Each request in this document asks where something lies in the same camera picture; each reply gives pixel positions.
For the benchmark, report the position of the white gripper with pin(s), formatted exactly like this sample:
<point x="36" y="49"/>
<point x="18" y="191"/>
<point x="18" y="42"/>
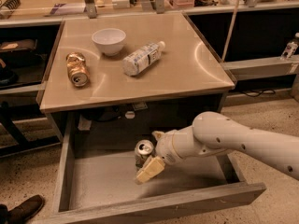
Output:
<point x="165" y="147"/>

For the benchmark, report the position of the green white 7up can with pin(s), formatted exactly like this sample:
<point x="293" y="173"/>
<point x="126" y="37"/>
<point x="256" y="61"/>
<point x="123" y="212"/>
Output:
<point x="143" y="150"/>

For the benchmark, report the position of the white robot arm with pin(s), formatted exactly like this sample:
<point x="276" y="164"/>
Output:
<point x="212" y="134"/>

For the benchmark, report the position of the open grey wooden drawer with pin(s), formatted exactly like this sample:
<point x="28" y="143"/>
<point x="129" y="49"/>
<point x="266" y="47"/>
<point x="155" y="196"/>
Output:
<point x="96" y="186"/>

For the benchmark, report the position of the grey cabinet with counter top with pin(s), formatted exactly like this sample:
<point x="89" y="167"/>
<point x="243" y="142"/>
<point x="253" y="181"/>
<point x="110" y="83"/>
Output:
<point x="163" y="57"/>

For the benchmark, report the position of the gold crushed soda can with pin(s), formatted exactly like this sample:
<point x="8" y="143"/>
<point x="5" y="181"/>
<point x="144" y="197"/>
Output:
<point x="77" y="69"/>

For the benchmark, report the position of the clear plastic water bottle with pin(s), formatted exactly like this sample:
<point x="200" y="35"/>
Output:
<point x="141" y="59"/>

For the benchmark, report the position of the white ceramic bowl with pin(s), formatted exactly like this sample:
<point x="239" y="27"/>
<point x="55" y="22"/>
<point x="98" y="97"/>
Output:
<point x="109" y="41"/>

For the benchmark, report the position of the small bottle on shelf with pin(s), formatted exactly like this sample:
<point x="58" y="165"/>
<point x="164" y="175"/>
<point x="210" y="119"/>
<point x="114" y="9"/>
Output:
<point x="290" y="48"/>

